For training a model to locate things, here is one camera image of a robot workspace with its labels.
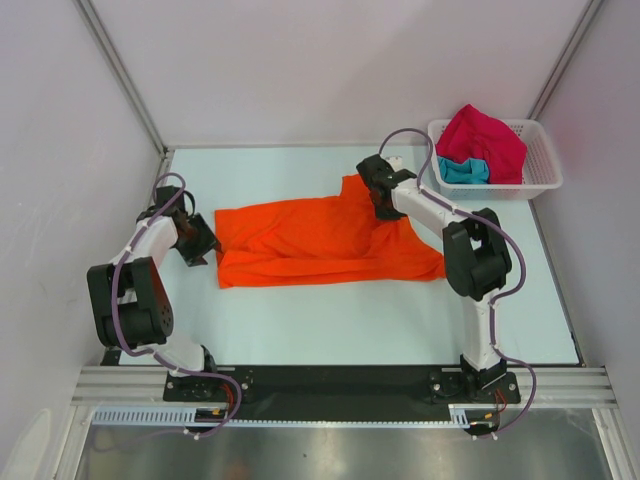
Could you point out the aluminium corner post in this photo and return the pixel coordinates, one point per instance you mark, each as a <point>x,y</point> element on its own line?
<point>584,24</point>
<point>106,46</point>

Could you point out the right aluminium corner post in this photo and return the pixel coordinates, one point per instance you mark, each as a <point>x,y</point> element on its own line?
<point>584,24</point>

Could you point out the magenta t shirt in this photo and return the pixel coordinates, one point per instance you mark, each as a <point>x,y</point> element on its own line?
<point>473,134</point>

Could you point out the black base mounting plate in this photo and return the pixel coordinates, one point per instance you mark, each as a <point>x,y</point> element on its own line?
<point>408,393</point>

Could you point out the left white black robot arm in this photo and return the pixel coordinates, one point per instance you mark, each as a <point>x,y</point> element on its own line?
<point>130,305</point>

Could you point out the left white slotted cable duct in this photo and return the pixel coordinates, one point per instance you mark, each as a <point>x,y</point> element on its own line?
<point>159,416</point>

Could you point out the teal t shirt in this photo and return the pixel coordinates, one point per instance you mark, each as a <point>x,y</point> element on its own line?
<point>470,172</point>

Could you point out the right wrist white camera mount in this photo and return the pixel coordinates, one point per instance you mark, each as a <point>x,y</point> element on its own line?
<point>396,162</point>

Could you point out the aluminium front frame rail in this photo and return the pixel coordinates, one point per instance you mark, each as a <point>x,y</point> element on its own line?
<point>562,387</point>

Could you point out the white slotted cable duct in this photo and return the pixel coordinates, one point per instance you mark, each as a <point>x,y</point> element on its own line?
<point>480,414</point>
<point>159,416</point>

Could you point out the right white slotted cable duct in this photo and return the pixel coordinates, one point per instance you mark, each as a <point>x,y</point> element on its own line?
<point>480,414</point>

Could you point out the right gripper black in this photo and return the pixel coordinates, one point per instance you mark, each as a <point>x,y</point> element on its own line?
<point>389,215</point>

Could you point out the orange t shirt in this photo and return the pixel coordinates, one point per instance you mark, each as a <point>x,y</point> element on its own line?
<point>324,240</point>

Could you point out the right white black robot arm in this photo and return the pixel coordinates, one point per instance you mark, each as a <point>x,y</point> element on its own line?
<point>476,259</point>

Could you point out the white plastic laundry basket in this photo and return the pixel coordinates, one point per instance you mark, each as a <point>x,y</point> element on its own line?
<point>541,170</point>

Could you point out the left aluminium corner post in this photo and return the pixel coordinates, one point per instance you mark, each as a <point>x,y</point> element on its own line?
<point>106,46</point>

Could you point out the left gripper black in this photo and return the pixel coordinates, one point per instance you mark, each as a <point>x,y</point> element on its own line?
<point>194,256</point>

